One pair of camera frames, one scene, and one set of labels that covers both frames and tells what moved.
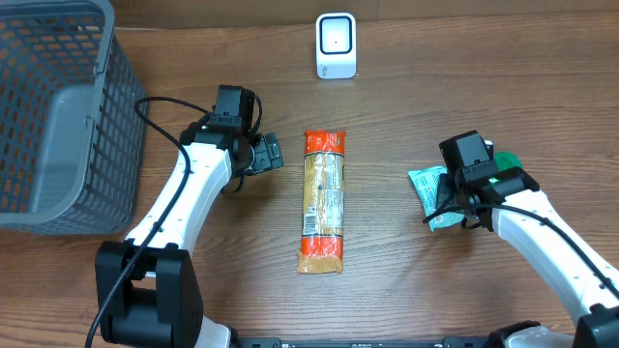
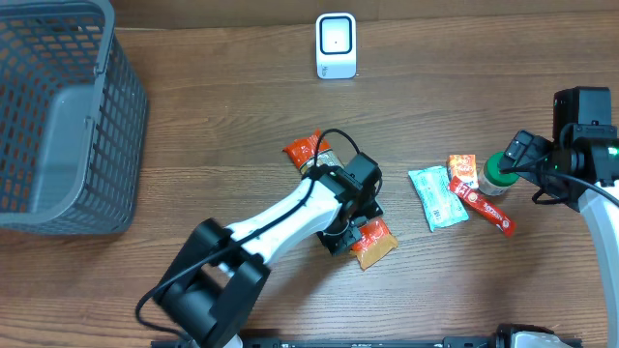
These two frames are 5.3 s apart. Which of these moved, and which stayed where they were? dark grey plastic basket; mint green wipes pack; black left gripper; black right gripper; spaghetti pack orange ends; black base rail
Moved: black right gripper; spaghetti pack orange ends; black left gripper
Stayed: mint green wipes pack; dark grey plastic basket; black base rail
